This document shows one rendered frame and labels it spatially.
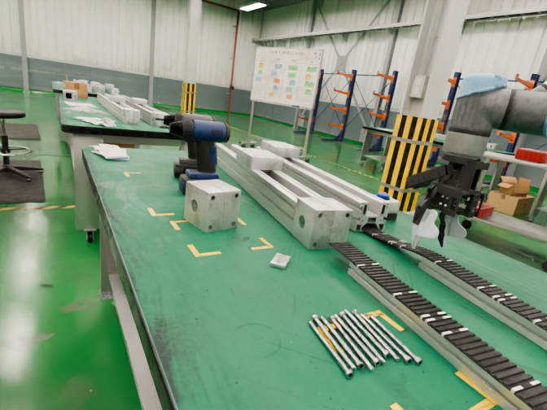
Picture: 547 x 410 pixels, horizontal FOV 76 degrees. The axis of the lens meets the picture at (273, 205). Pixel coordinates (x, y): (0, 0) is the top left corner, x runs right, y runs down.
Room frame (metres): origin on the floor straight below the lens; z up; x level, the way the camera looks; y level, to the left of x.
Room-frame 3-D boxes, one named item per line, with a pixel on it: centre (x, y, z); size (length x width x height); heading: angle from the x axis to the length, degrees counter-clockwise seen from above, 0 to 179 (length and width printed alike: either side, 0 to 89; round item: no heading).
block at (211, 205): (0.80, 0.14, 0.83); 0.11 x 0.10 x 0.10; 135
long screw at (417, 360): (0.44, -0.20, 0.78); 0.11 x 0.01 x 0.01; 25
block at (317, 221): (0.79, -0.13, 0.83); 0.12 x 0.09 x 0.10; 115
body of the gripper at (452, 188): (0.71, -0.36, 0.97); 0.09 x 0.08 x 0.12; 26
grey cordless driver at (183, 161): (1.19, 0.33, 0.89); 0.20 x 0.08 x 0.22; 111
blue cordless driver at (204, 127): (1.02, 0.26, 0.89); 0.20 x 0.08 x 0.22; 117
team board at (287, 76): (6.83, 0.14, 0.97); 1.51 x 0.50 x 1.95; 53
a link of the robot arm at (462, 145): (0.72, -0.36, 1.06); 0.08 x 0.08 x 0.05
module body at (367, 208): (1.26, -0.10, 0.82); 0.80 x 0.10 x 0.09; 25
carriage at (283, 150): (1.49, 0.01, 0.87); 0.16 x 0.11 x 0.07; 25
